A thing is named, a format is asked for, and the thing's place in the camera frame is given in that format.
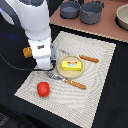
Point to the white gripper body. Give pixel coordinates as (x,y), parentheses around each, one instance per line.
(43,52)

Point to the yellow butter block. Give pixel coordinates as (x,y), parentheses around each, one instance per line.
(72,65)

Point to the red toy tomato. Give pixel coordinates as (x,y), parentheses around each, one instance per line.
(43,89)

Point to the toy bread loaf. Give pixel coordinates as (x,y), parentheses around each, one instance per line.
(27,52)

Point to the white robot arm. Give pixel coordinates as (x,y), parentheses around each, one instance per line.
(33,17)

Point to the round wooden plate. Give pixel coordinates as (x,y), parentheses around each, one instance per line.
(70,74)

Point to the left grey pot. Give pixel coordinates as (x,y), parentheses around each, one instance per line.
(69,9)

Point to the grey pot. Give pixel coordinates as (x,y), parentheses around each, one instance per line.
(90,12)
(69,9)

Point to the woven beige placemat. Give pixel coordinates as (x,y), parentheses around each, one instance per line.
(76,105)

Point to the right grey pot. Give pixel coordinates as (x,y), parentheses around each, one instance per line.
(90,12)

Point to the pink mat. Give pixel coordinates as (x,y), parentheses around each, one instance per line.
(106,27)

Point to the cream bowl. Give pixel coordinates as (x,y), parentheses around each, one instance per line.
(122,15)

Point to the fork with wooden handle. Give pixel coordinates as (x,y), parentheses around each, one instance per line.
(68,81)

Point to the knife with wooden handle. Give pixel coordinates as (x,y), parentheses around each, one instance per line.
(80,56)

